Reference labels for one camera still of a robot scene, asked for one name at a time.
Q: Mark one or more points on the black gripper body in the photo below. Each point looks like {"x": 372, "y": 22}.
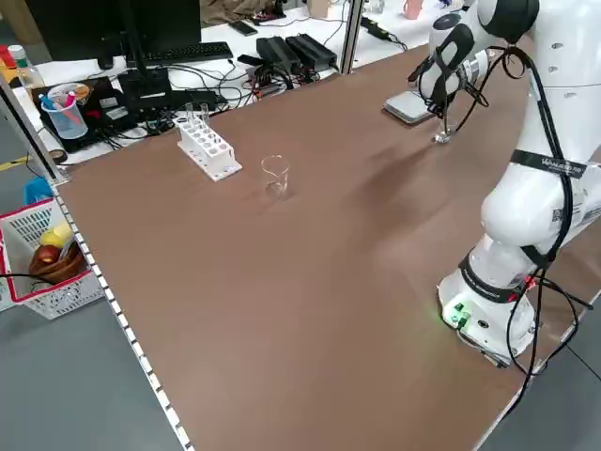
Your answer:
{"x": 434, "y": 105}

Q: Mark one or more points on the glass stirring rod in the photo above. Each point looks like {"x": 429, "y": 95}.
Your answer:
{"x": 442, "y": 124}

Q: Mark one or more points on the small glass beaker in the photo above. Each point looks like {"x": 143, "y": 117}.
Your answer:
{"x": 443, "y": 136}

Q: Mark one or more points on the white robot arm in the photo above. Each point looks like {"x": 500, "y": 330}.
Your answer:
{"x": 521, "y": 206}

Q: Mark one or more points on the silver digital balance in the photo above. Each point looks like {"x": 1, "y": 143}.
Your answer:
{"x": 406, "y": 105}

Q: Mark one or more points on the large glass beaker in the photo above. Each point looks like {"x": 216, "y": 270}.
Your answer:
{"x": 276, "y": 181}

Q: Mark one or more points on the black power adapter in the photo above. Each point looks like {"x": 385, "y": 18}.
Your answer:
{"x": 375, "y": 28}

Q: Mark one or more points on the pink cup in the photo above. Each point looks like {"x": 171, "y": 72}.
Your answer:
{"x": 413, "y": 9}

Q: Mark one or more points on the black power supply unit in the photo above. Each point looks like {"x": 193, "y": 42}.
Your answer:
{"x": 310, "y": 49}
{"x": 277, "y": 51}

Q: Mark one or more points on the black smartphone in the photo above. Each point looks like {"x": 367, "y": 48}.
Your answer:
{"x": 244, "y": 28}

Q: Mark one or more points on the white test tube rack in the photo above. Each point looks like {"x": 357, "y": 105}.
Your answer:
{"x": 211, "y": 150}

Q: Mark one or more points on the glass test tube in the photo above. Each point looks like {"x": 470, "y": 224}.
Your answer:
{"x": 189, "y": 115}
{"x": 205, "y": 115}

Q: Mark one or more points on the black keyboard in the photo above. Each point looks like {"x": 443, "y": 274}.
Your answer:
{"x": 188, "y": 51}

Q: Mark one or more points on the black monitor stand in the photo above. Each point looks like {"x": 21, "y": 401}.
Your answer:
{"x": 134, "y": 47}

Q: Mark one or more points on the black computer monitor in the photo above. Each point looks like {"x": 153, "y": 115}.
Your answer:
{"x": 70, "y": 28}

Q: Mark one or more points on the black tape roll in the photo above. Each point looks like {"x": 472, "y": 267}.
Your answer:
{"x": 52, "y": 157}

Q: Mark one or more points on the yellow fruit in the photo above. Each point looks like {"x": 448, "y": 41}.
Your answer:
{"x": 56, "y": 235}

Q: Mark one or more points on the wooden bowl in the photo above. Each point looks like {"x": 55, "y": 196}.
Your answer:
{"x": 66, "y": 270}

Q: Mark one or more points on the blue bag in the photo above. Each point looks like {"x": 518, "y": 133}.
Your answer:
{"x": 37, "y": 190}

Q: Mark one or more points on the clear bottle with white cap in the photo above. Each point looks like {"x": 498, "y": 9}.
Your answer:
{"x": 28, "y": 75}

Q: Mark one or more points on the red apple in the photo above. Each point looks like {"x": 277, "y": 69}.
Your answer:
{"x": 47, "y": 255}

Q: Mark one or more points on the white basket with red rim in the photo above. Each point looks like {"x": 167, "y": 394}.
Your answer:
{"x": 56, "y": 300}

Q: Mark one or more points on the aluminium frame post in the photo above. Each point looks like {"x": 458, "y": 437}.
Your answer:
{"x": 28, "y": 131}
{"x": 349, "y": 37}

